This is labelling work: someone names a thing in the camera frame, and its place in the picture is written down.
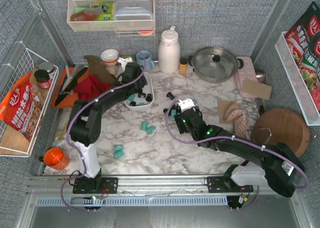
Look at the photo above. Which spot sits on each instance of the yellow spice jar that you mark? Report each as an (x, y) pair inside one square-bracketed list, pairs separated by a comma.
[(183, 66)]

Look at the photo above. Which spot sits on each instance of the light blue mug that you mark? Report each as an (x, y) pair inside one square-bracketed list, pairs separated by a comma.
[(144, 59)]

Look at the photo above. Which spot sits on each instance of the red lid jar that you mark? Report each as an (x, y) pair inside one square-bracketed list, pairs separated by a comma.
[(42, 78)]

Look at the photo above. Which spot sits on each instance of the wire hanger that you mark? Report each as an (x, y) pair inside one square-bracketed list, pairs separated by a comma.
[(261, 135)]

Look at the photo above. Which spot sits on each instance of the green label bottle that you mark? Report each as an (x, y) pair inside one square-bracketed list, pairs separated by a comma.
[(108, 8)]

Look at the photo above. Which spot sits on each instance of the orange striped white bowl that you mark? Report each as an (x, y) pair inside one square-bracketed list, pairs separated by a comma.
[(110, 57)]

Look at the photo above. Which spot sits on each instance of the white storage basket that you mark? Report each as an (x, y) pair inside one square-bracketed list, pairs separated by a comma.
[(144, 100)]

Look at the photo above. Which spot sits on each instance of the white mesh basket right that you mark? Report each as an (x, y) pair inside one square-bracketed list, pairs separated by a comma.
[(307, 105)]

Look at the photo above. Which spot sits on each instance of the black kitchen knife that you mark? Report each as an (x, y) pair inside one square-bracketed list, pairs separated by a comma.
[(66, 98)]

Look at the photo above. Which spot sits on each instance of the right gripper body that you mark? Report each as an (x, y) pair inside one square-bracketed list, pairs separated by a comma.
[(180, 117)]

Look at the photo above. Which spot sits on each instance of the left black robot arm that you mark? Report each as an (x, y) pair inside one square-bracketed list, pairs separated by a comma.
[(84, 125)]

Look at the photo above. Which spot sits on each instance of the orange cup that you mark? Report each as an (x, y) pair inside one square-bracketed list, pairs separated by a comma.
[(56, 159)]

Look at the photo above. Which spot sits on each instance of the clear plastic food containers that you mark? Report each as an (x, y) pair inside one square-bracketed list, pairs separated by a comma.
[(130, 15)]

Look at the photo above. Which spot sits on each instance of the steel lid jar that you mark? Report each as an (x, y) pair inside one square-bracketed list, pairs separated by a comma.
[(47, 66)]

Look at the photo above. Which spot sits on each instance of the cardboard piece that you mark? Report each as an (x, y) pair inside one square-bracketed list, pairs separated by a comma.
[(256, 89)]

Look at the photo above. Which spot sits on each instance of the steel pot with lid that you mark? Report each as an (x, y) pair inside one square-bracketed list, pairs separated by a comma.
[(215, 64)]

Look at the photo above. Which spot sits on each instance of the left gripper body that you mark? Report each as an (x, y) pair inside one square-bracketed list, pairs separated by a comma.
[(139, 82)]

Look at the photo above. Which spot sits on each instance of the glass spice jar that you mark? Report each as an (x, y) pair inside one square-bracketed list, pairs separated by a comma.
[(113, 69)]

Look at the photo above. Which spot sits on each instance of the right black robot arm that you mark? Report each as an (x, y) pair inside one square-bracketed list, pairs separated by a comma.
[(279, 162)]

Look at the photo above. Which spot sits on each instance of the white handle knife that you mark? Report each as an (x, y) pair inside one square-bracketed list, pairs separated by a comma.
[(69, 77)]

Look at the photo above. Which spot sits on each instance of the clear wall shelf bin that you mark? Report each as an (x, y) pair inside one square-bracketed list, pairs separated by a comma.
[(81, 18)]

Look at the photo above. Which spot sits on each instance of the red cloth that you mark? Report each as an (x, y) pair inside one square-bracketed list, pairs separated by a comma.
[(90, 88)]

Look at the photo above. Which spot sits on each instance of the white thermos jug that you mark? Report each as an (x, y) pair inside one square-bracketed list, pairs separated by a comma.
[(169, 51)]

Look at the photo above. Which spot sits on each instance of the brown cloth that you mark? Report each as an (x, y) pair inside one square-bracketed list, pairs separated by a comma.
[(98, 70)]

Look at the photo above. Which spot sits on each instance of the pink tray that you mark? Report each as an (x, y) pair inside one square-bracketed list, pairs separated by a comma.
[(246, 72)]

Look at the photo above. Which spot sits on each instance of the round wooden board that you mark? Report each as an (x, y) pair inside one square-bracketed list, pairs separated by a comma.
[(287, 127)]

